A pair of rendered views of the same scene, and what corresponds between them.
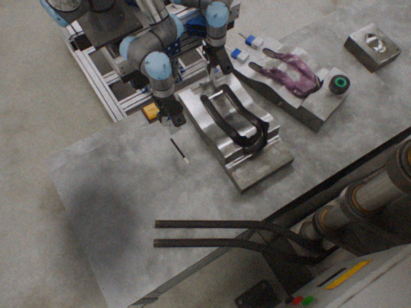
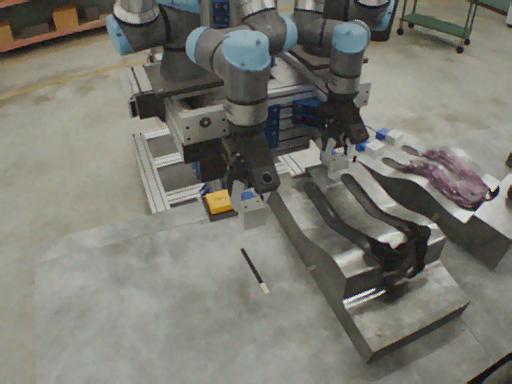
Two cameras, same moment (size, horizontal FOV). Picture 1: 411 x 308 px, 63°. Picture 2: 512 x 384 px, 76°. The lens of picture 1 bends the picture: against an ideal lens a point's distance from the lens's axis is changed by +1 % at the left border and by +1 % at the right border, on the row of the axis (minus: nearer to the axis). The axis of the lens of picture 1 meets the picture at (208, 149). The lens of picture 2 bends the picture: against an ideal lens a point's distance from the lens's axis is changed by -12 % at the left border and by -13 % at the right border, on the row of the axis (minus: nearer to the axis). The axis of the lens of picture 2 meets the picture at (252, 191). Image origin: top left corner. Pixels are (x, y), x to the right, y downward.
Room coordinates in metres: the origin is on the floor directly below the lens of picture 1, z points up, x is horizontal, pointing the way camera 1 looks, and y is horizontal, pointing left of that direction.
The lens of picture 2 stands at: (0.06, 0.04, 1.50)
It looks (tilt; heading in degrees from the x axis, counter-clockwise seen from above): 41 degrees down; 10
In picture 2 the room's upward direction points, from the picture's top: straight up
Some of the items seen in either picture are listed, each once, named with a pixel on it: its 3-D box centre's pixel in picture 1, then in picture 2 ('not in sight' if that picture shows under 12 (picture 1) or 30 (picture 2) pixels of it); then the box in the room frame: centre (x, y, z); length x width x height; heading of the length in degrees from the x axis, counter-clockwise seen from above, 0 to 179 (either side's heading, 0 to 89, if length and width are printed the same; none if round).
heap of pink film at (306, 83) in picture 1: (290, 70); (448, 170); (0.91, -0.37, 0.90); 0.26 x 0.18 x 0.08; 48
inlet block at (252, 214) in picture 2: (167, 117); (244, 199); (0.67, 0.16, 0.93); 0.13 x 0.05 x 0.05; 31
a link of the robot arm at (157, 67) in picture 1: (158, 70); (245, 66); (0.65, 0.15, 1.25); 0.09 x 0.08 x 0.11; 47
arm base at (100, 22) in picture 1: (103, 9); (183, 56); (1.08, 0.43, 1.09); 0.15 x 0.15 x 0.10
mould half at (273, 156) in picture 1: (234, 125); (362, 236); (0.66, -0.11, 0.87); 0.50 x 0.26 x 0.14; 31
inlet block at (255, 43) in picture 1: (249, 40); (381, 134); (1.13, -0.20, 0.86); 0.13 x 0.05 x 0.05; 48
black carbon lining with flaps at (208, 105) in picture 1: (235, 115); (366, 215); (0.68, -0.11, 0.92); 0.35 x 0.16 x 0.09; 31
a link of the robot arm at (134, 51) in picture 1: (141, 51); (221, 49); (0.73, 0.21, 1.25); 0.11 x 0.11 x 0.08; 47
